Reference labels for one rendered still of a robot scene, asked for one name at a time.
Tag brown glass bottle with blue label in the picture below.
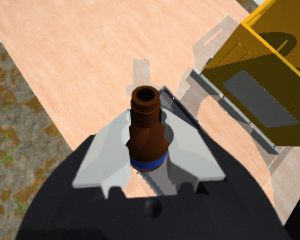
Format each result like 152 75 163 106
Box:
125 85 169 172

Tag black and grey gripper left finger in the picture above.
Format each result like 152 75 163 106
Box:
15 109 133 240

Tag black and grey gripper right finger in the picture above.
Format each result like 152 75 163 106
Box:
159 108 292 240

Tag yellow divided crate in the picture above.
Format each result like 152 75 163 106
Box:
201 0 300 147

